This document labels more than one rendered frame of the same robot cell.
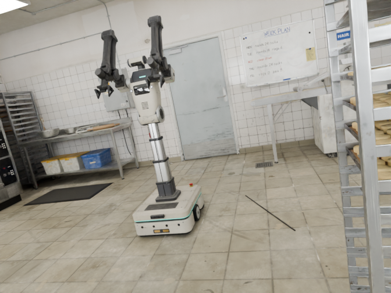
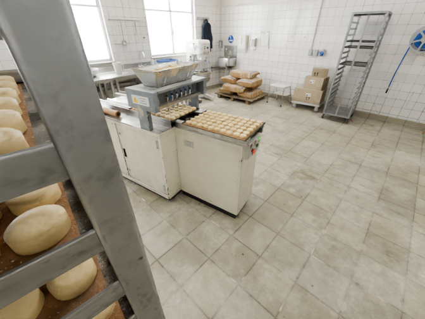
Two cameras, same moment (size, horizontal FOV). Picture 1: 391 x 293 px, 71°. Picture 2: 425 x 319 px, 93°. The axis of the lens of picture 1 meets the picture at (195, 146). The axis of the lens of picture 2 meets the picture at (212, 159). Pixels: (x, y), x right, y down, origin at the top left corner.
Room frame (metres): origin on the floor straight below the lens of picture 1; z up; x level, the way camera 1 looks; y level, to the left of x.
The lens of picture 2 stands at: (1.19, -0.63, 1.58)
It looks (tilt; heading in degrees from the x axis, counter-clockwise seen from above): 33 degrees down; 118
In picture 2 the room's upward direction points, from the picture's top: straight up
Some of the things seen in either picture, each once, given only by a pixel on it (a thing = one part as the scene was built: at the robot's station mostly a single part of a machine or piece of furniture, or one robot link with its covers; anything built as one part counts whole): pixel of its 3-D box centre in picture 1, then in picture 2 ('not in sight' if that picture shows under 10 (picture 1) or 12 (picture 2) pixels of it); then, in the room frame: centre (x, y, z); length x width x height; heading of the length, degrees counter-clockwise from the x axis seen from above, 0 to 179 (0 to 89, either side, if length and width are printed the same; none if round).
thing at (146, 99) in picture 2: not in sight; (171, 100); (-0.08, 0.90, 1.01); 0.72 x 0.33 x 0.34; 85
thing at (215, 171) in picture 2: not in sight; (215, 164); (0.42, 0.86, 0.45); 0.70 x 0.34 x 0.90; 175
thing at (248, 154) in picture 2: not in sight; (252, 145); (0.78, 0.83, 0.77); 0.24 x 0.04 x 0.14; 85
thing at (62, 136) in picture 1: (81, 153); not in sight; (5.10, 2.11, 0.49); 1.90 x 0.72 x 0.98; 75
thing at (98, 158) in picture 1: (97, 158); not in sight; (5.03, 1.82, 0.36); 0.47 x 0.38 x 0.26; 167
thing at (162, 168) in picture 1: (164, 178); not in sight; (2.55, 0.35, 0.45); 0.13 x 0.13 x 0.40; 75
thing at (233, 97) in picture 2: not in sight; (240, 95); (-0.81, 4.71, 0.06); 1.20 x 0.80 x 0.11; 168
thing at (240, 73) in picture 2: not in sight; (244, 73); (-0.76, 4.72, 0.62); 0.72 x 0.42 x 0.17; 172
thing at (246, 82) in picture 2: not in sight; (250, 81); (-0.54, 4.63, 0.47); 0.72 x 0.42 x 0.17; 81
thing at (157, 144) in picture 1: (160, 158); not in sight; (2.55, 0.35, 0.65); 0.11 x 0.11 x 0.40; 75
